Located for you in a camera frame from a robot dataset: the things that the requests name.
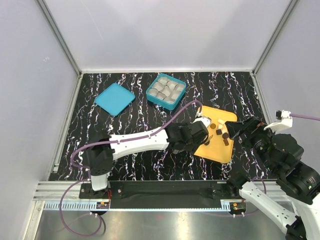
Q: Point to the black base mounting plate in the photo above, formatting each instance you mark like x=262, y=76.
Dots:
x=160, y=195

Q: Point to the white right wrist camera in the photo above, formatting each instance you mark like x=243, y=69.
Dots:
x=284, y=122

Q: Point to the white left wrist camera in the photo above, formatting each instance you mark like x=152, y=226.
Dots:
x=203, y=119

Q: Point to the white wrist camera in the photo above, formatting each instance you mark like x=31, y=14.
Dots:
x=284, y=122
x=203, y=119

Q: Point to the dark oval chocolate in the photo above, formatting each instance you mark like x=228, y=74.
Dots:
x=225, y=135

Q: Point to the white rectangular chocolate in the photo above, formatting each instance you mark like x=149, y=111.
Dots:
x=220, y=121

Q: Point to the metal tongs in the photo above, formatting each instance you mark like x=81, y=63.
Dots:
x=208, y=139

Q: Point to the yellow plastic tray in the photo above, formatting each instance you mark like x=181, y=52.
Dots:
x=216, y=150

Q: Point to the teal chocolate box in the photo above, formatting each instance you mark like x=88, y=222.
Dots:
x=166, y=91

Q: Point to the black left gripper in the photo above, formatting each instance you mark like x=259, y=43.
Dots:
x=192, y=148

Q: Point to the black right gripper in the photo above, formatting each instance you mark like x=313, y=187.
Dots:
x=255, y=126

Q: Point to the teal box lid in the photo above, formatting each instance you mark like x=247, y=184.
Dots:
x=114, y=99

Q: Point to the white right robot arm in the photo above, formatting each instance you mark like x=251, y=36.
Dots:
x=281, y=155

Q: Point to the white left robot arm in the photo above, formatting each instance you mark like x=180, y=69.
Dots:
x=102, y=154

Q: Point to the aluminium slotted rail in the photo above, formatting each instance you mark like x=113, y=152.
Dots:
x=60, y=195

